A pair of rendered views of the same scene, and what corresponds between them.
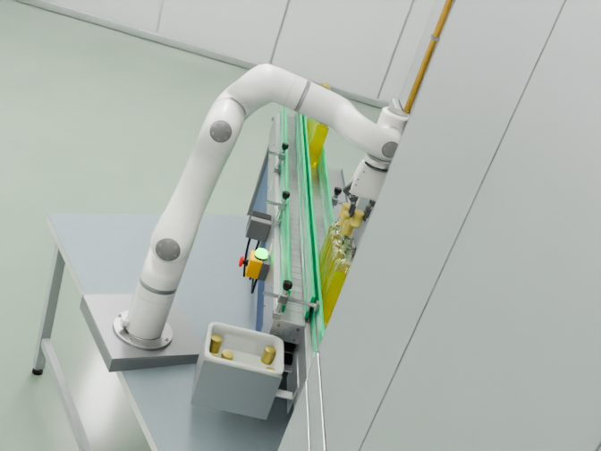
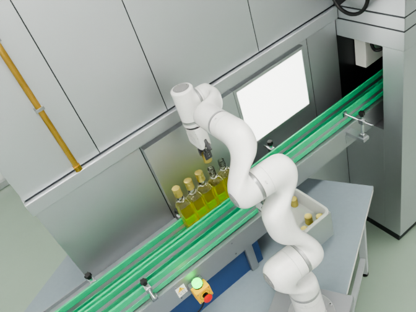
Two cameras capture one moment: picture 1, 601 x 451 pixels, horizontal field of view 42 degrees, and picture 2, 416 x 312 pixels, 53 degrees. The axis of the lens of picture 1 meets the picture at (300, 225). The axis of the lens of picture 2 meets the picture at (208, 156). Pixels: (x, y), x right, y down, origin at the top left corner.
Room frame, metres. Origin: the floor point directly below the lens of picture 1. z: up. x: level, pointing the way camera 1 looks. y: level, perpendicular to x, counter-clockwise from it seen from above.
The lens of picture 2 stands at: (2.36, 1.17, 2.45)
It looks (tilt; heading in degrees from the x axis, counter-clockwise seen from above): 39 degrees down; 257
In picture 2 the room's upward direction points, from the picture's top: 20 degrees counter-clockwise
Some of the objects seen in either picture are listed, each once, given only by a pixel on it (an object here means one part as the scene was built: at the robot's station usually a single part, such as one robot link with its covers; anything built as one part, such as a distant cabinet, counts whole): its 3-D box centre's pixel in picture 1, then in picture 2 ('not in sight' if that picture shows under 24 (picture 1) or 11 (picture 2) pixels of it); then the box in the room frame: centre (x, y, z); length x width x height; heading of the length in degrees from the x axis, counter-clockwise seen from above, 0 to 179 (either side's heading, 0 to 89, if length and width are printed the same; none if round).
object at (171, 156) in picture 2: not in sight; (236, 123); (1.84, -0.33, 1.32); 0.90 x 0.03 x 0.34; 10
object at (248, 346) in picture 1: (241, 358); (299, 215); (1.80, 0.03, 0.97); 0.22 x 0.17 x 0.09; 100
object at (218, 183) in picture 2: (333, 279); (220, 192); (2.07, -0.15, 1.16); 0.06 x 0.06 x 0.21; 9
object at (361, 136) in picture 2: not in sight; (358, 128); (1.31, -0.16, 1.07); 0.17 x 0.05 x 0.23; 100
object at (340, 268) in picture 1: (334, 290); (229, 185); (2.01, -0.16, 1.16); 0.06 x 0.06 x 0.21; 10
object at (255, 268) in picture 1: (257, 266); (200, 290); (2.35, 0.10, 0.96); 0.07 x 0.07 x 0.07; 10
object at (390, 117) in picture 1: (389, 133); (187, 101); (2.07, -0.15, 1.65); 0.09 x 0.08 x 0.13; 5
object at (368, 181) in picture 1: (371, 179); (197, 132); (2.07, -0.15, 1.51); 0.10 x 0.07 x 0.11; 99
